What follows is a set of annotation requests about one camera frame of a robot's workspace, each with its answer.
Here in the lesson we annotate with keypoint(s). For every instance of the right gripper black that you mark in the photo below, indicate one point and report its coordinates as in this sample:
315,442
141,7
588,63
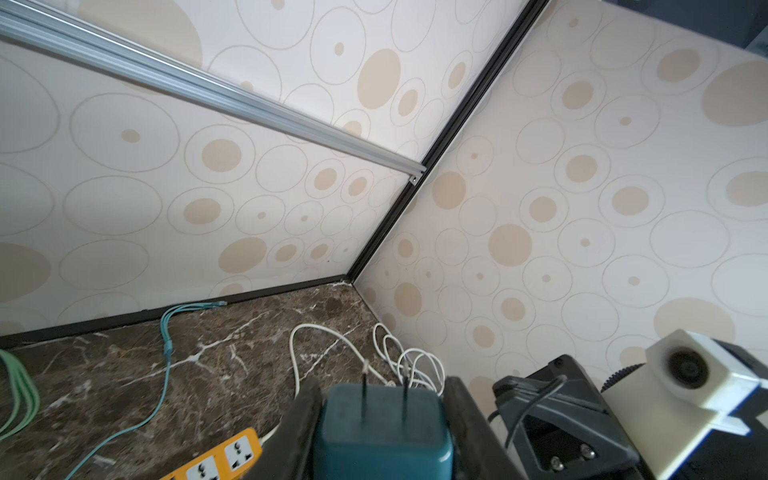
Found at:
560,427

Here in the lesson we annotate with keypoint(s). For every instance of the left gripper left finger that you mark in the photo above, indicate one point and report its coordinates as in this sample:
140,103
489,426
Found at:
289,452

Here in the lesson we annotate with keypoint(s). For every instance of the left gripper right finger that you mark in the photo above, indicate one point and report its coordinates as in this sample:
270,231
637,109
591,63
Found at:
478,454

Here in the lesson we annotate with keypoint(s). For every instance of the orange power strip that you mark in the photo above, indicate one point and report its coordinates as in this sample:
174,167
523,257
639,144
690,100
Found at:
229,460

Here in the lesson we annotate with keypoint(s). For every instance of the teal plug adapter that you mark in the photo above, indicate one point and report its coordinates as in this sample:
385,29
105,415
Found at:
369,431

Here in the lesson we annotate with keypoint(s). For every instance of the back aluminium rail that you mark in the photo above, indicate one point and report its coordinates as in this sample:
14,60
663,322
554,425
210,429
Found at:
49,30

